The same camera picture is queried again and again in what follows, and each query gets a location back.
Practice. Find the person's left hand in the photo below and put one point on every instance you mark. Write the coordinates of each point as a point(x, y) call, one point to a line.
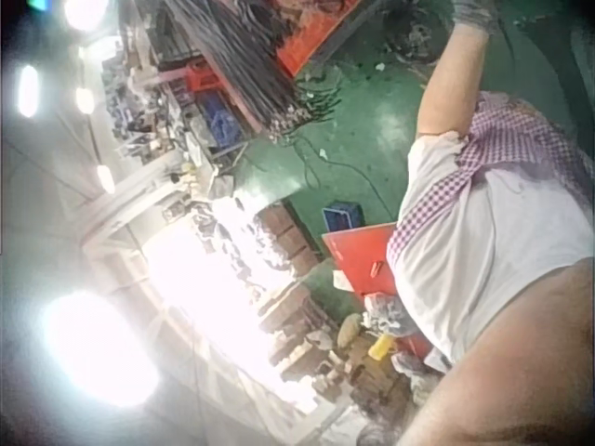
point(472, 14)

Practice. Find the bundle of long black rods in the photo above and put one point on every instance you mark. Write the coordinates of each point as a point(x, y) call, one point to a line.
point(241, 60)

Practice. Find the small blue plastic crate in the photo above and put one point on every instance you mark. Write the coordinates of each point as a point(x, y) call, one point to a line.
point(341, 217)

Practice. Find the large blue plastic crate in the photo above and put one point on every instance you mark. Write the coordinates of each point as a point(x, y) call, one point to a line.
point(222, 118)

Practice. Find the red flat board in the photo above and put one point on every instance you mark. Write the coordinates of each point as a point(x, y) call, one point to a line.
point(358, 260)

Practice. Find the red plastic crate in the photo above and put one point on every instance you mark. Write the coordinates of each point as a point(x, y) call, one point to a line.
point(202, 79)

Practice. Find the pair of grey work gloves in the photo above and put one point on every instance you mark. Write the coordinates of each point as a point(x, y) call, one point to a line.
point(388, 315)

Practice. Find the cluttered workbench with tools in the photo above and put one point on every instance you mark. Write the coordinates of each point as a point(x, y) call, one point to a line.
point(153, 111)

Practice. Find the yellow plastic bottle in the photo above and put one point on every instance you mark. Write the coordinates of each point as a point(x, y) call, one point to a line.
point(381, 347)

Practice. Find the red metal frame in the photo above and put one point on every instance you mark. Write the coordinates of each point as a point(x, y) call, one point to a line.
point(316, 42)

